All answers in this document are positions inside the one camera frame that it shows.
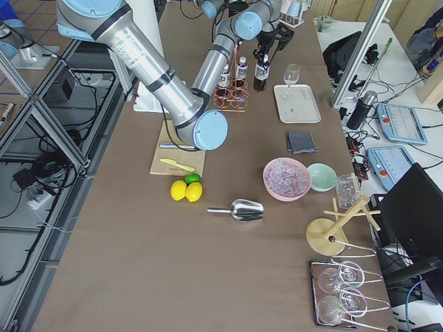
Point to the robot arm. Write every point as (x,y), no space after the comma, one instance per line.
(211,8)
(112,23)

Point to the black computer monitor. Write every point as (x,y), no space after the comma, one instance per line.
(412,209)

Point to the black thermos bottle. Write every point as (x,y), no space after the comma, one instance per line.
(363,106)

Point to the black bag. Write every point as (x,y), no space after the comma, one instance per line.
(338,54)

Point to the clear tumbler glass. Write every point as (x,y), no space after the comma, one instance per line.
(347,190)

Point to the whole lemon left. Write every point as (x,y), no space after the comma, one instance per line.
(178,190)

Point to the green lime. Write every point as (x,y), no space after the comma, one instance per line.
(192,178)

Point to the whole lemon right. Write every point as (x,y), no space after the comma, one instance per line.
(194,191)

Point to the cream serving tray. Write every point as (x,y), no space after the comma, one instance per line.
(296,105)

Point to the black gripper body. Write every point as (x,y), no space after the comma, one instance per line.
(265,41)

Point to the copper wire bottle basket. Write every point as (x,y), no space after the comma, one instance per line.
(232,99)

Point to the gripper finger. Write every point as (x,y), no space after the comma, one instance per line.
(257,53)
(267,59)

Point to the steel muddler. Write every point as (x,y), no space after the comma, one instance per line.
(170,145)

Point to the upturned wine glass upper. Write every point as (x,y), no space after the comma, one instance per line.
(347,274)

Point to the upturned wine glass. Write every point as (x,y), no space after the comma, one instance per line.
(347,274)
(347,307)

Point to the metal ice scoop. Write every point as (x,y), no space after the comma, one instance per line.
(242,210)

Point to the green bowl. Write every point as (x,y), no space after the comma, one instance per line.
(323,177)

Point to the whole lemon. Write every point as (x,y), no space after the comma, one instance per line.
(178,190)
(194,191)

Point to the yellow plastic knife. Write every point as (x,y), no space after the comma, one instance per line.
(176,164)

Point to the aluminium frame post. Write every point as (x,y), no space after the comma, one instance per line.
(371,27)

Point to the black glass tray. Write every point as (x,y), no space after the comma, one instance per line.
(316,268)

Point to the pink ribbed bowl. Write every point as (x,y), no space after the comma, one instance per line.
(286,179)

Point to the dark folded cloth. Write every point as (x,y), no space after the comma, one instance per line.
(301,142)

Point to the clear wine glass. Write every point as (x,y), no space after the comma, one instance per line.
(291,75)

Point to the white wire cup rack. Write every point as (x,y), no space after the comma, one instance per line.
(291,13)

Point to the wooden glass stand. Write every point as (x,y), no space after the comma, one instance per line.
(327,237)

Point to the upturned wine glass lower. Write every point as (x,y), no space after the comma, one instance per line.
(347,307)

